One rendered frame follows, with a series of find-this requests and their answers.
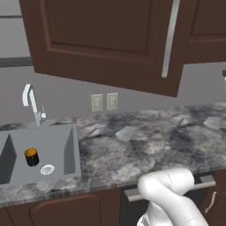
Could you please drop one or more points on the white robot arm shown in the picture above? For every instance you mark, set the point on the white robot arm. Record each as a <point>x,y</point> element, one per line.
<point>166,188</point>

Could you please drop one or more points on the black cup with orange top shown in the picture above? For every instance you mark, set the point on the black cup with orange top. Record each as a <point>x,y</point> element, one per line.
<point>31,156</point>

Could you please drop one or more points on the brown base cabinet door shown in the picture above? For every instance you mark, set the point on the brown base cabinet door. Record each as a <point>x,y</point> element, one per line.
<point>58,209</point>
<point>216,203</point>

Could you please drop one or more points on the silver sink tap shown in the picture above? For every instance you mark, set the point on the silver sink tap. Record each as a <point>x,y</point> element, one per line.
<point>31,103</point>

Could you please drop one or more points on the grey sink basin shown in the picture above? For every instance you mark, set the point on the grey sink basin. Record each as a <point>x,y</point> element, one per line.
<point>38,153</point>

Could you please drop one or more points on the black dishwasher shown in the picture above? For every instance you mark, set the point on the black dishwasher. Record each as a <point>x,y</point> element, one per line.
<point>131,209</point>

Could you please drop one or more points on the beige wall socket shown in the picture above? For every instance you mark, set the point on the beige wall socket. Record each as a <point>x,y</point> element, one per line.
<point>96,102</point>
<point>112,101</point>

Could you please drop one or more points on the brown wall cabinet door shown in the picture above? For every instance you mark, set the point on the brown wall cabinet door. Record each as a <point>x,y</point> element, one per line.
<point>103,38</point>

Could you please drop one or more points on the grey window frame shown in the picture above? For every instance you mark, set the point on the grey window frame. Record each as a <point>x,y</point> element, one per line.
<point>14,35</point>

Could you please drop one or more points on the brown wall cabinet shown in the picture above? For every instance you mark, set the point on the brown wall cabinet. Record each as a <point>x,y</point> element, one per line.
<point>207,29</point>

